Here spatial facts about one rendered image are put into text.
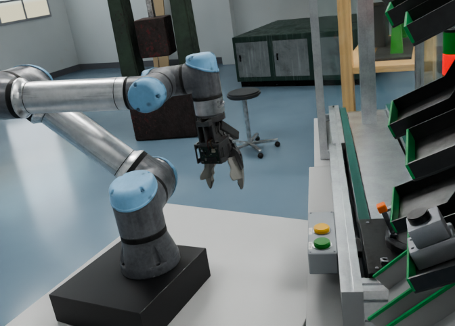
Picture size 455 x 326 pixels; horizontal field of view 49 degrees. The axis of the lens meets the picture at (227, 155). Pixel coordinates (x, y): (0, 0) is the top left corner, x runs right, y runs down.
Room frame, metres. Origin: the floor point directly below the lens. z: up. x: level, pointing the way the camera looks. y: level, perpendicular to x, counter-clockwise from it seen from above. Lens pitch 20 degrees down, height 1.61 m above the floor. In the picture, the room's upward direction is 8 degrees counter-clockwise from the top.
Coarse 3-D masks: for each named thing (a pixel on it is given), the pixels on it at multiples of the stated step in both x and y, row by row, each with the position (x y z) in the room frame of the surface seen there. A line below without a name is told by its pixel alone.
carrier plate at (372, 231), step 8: (360, 224) 1.09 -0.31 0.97; (368, 224) 1.09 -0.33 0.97; (376, 224) 1.08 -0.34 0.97; (384, 224) 1.08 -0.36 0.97; (360, 232) 1.08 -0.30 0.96; (368, 232) 1.05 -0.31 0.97; (376, 232) 1.04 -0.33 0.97; (384, 232) 1.04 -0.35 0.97; (368, 240) 1.01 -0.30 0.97; (376, 240) 1.01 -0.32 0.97; (384, 240) 1.00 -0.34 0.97; (368, 248) 0.98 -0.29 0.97; (376, 248) 0.98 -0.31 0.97; (384, 248) 0.97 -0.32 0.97; (368, 256) 0.95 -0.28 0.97; (376, 256) 0.94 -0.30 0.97; (384, 256) 0.94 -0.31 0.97; (392, 256) 0.93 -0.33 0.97; (368, 264) 0.92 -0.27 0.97; (376, 264) 0.91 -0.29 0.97; (368, 272) 0.89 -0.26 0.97
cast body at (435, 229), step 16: (416, 208) 0.60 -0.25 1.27; (432, 208) 0.60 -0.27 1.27; (416, 224) 0.58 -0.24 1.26; (432, 224) 0.56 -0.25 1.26; (448, 224) 0.59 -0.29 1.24; (416, 240) 0.57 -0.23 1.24; (432, 240) 0.56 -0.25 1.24; (448, 240) 0.56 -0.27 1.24; (416, 256) 0.57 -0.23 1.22; (432, 256) 0.56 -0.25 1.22; (448, 256) 0.55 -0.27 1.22
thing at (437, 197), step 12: (420, 180) 0.78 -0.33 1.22; (432, 180) 0.77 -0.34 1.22; (444, 180) 0.76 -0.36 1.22; (396, 192) 0.79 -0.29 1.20; (408, 192) 0.79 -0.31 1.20; (420, 192) 0.77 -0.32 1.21; (432, 192) 0.74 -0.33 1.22; (444, 192) 0.72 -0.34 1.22; (396, 204) 0.75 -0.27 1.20; (408, 204) 0.75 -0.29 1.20; (420, 204) 0.72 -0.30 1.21; (432, 204) 0.70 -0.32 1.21; (444, 204) 0.65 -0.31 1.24; (396, 216) 0.71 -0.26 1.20; (396, 228) 0.68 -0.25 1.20
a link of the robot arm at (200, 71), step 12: (192, 60) 1.18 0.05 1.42; (204, 60) 1.18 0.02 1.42; (216, 60) 1.21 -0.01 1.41; (192, 72) 1.18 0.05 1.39; (204, 72) 1.18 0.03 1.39; (216, 72) 1.19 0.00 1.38; (192, 84) 1.18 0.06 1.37; (204, 84) 1.18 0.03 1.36; (216, 84) 1.19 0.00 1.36; (192, 96) 1.20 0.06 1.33; (204, 96) 1.17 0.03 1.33; (216, 96) 1.18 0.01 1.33
